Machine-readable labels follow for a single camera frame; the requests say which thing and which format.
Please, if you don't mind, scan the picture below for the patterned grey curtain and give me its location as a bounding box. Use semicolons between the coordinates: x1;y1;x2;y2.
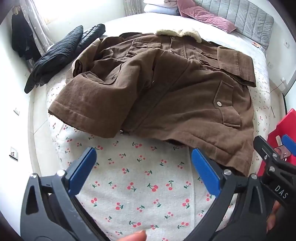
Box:
124;0;141;16

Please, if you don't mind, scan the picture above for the black puffer jacket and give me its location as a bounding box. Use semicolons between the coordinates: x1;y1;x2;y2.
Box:
24;23;106;94

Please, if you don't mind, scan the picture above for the square pink velvet pillow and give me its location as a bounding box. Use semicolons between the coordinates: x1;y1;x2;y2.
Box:
177;0;197;10

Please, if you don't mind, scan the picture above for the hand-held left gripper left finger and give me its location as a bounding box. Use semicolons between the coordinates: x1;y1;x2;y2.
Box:
20;147;97;241

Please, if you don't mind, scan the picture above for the grey padded headboard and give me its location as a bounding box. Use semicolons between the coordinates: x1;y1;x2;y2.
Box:
194;0;274;50

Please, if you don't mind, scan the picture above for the light blue pillow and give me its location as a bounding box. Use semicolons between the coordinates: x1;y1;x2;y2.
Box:
143;3;181;16

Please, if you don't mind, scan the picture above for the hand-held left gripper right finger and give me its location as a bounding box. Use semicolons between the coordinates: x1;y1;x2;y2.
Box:
191;148;270;241

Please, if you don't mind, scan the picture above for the thin floor cable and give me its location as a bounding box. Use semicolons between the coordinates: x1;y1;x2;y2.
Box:
269;79;286;118

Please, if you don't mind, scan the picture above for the window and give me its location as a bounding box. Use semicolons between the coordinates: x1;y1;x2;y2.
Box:
35;0;125;26

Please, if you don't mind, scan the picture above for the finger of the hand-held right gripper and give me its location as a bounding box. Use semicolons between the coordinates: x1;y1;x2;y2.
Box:
253;136;279;168
282;134;296;161

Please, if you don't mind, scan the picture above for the lace curtain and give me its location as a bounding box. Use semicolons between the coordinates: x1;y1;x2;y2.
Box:
20;0;55;47

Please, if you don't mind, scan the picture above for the long pink velvet pillow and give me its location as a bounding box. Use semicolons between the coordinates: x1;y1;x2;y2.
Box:
180;5;237;33

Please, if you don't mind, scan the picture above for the cherry print bed sheet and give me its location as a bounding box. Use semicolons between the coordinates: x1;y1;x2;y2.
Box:
45;70;271;241

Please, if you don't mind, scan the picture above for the person's left hand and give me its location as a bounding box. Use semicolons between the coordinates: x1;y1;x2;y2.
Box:
120;230;148;241

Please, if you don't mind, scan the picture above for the black hanging garment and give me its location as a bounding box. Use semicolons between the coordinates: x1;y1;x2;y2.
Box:
11;13;41;70

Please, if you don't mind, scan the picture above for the person's right hand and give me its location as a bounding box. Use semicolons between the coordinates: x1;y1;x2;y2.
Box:
266;201;282;235

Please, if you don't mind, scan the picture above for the brown jacket with fleece collar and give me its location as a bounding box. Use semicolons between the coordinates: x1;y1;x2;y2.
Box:
48;29;257;177

